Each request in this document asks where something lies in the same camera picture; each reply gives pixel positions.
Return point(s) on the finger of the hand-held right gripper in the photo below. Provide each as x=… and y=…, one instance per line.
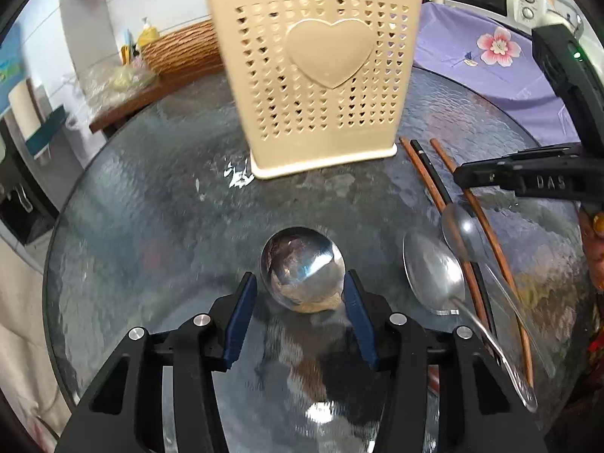
x=486, y=174

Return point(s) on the yellow soap dispenser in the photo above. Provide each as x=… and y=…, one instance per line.
x=148, y=33

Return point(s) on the cream perforated utensil holder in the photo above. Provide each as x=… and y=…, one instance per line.
x=311, y=80

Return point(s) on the medium steel spoon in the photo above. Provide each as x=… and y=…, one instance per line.
x=432, y=269

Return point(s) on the beige cloth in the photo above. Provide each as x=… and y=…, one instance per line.
x=23, y=363

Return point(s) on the black chopstick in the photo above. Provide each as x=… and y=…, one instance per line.
x=432, y=170

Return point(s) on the brown wooden chopstick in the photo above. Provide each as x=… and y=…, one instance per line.
x=441, y=153
x=420, y=170

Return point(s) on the clear plastic bag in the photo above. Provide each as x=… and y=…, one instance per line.
x=108, y=85

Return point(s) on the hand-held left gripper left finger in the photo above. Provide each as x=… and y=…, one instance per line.
x=238, y=325

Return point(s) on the grey water dispenser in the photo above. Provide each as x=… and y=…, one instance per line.
x=19, y=198

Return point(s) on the blue water jug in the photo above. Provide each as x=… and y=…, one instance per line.
x=9, y=52

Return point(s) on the woven pattern wash basin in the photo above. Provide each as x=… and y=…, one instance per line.
x=184, y=49

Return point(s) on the teal cup holder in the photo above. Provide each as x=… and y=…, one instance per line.
x=45, y=132

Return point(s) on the blue toothbrush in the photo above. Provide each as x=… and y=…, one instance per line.
x=126, y=45

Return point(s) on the white paper cup tube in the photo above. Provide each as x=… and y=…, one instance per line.
x=23, y=113

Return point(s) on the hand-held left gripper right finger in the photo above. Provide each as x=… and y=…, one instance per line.
x=361, y=321

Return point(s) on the purple floral cloth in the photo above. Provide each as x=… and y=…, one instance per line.
x=472, y=104

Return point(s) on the wooden washstand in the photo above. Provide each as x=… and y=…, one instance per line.
x=155, y=94

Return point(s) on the small steel spoon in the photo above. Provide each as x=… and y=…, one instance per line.
x=462, y=231

